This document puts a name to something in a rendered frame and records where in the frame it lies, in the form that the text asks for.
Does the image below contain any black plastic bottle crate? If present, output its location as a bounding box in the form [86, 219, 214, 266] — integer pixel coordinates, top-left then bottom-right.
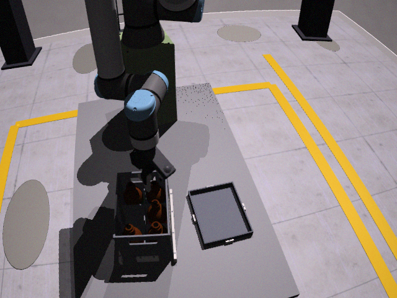
[113, 175, 174, 260]

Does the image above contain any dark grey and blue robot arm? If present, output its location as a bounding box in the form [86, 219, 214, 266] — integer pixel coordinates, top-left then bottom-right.
[85, 0, 205, 179]

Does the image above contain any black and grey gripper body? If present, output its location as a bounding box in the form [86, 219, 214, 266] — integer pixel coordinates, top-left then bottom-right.
[130, 147, 155, 174]

